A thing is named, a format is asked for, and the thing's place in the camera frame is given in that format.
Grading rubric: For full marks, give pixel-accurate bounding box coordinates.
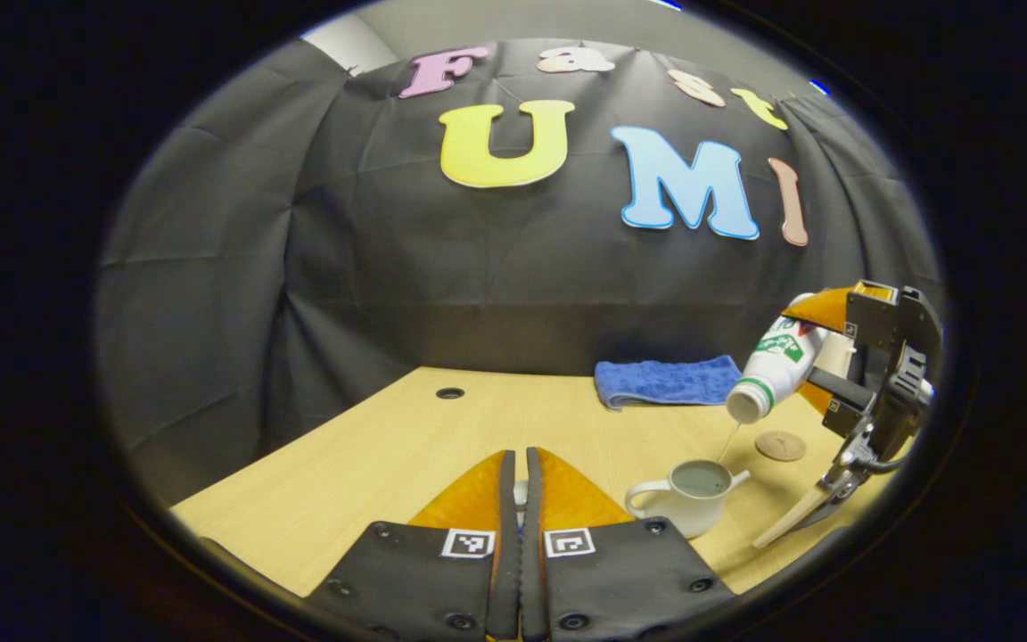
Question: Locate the white teacup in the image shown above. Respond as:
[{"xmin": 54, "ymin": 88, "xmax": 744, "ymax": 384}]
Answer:
[{"xmin": 625, "ymin": 459, "xmax": 752, "ymax": 539}]

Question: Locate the black backdrop cloth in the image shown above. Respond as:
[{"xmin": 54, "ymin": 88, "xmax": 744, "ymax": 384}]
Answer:
[{"xmin": 96, "ymin": 37, "xmax": 942, "ymax": 509}]

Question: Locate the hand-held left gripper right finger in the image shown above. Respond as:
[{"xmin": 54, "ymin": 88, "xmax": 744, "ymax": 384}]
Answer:
[{"xmin": 521, "ymin": 446, "xmax": 737, "ymax": 642}]

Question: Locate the white water bottle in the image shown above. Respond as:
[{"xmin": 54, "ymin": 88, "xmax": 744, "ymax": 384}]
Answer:
[{"xmin": 726, "ymin": 292, "xmax": 853, "ymax": 425}]

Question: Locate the round wooden coaster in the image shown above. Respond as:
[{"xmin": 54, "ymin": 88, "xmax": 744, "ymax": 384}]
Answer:
[{"xmin": 755, "ymin": 431, "xmax": 808, "ymax": 462}]

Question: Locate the blue towel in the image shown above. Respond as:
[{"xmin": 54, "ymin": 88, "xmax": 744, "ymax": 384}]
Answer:
[{"xmin": 594, "ymin": 355, "xmax": 744, "ymax": 411}]

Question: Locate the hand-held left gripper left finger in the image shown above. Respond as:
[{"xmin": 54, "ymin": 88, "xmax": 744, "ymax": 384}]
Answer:
[{"xmin": 304, "ymin": 449, "xmax": 522, "ymax": 642}]

